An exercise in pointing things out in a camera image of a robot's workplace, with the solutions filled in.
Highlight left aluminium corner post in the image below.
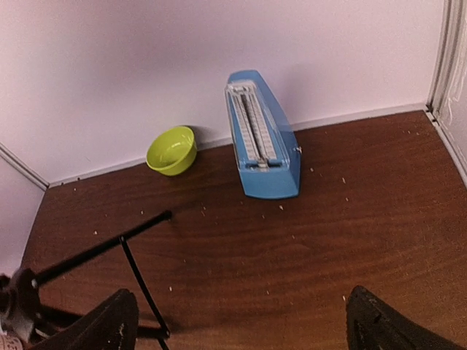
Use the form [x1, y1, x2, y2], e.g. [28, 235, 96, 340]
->
[0, 144, 50, 191]

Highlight black music stand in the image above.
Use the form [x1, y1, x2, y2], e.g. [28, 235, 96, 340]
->
[0, 210, 173, 350]

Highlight aluminium corner post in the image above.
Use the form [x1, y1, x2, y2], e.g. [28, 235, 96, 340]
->
[0, 144, 50, 191]
[427, 1, 466, 173]

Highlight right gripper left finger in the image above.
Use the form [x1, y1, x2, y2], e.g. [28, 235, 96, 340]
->
[32, 289, 139, 350]

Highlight blue metronome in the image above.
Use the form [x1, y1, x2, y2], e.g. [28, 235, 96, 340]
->
[225, 70, 301, 200]

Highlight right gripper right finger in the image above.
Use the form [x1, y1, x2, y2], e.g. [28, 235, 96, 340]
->
[346, 286, 462, 350]

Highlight right aluminium corner post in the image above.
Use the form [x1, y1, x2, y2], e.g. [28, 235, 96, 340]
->
[427, 1, 466, 173]

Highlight green bowl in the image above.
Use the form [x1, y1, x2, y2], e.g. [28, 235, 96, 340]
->
[146, 125, 198, 176]

